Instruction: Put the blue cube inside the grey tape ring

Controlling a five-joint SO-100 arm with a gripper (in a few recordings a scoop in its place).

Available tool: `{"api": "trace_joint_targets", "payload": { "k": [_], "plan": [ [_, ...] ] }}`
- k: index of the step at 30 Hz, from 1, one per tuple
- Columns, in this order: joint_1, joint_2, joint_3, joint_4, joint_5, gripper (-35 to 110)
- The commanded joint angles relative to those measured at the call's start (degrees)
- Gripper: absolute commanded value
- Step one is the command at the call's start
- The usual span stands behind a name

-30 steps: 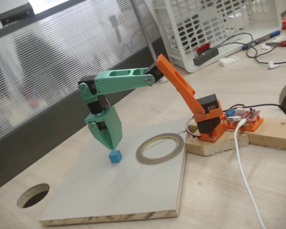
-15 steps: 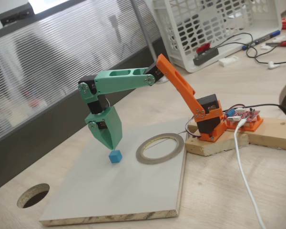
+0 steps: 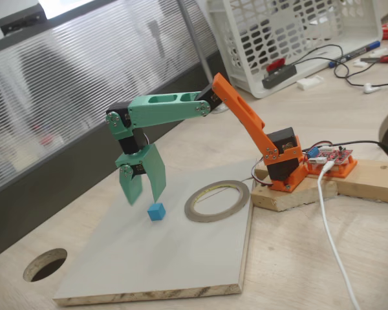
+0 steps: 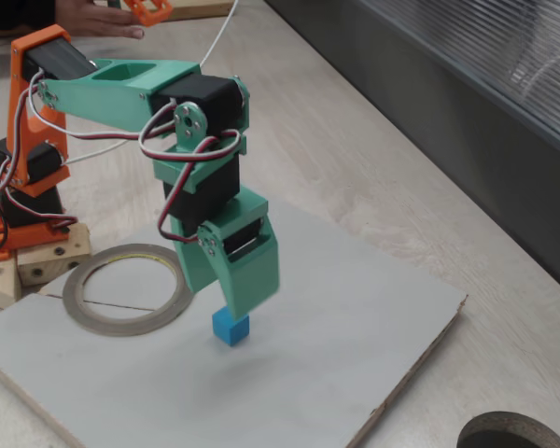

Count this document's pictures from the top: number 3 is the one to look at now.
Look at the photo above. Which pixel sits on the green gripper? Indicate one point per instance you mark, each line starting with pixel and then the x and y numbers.
pixel 146 160

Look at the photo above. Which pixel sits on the blue cube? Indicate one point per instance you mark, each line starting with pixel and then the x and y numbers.
pixel 156 213

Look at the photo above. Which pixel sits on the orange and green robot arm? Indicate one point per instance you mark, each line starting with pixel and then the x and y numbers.
pixel 161 111

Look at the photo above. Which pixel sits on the white chipboard panel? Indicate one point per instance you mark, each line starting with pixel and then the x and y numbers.
pixel 132 258

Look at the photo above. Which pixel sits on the metal partition foot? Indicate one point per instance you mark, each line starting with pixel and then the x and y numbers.
pixel 220 109

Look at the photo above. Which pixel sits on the frosted desk partition screen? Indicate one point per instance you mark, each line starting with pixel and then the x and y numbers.
pixel 84 97

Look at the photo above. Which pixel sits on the pale short wooden block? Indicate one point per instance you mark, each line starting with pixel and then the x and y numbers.
pixel 287 198

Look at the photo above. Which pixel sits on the black box with red button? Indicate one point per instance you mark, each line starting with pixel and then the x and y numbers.
pixel 278 77

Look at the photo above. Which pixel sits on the red controller circuit board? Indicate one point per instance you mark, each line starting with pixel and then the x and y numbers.
pixel 333 156

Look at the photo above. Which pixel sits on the orange circuit board holder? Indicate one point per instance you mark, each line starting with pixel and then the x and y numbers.
pixel 347 169

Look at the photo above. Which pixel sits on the black device on partition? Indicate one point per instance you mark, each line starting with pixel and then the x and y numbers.
pixel 22 17

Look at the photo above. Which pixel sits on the long knotty wooden plank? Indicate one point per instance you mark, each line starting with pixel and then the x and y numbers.
pixel 372 181

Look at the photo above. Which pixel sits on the white earbud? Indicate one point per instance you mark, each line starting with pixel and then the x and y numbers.
pixel 368 88

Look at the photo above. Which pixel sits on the small white plastic piece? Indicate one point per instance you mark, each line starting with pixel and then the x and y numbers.
pixel 361 63

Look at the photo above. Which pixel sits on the blue capped marker pen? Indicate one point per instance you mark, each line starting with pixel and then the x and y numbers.
pixel 355 53

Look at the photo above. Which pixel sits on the white perforated plastic basket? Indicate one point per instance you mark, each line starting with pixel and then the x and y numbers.
pixel 359 19

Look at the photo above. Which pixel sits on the white plastic bracket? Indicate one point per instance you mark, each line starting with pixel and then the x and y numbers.
pixel 310 82

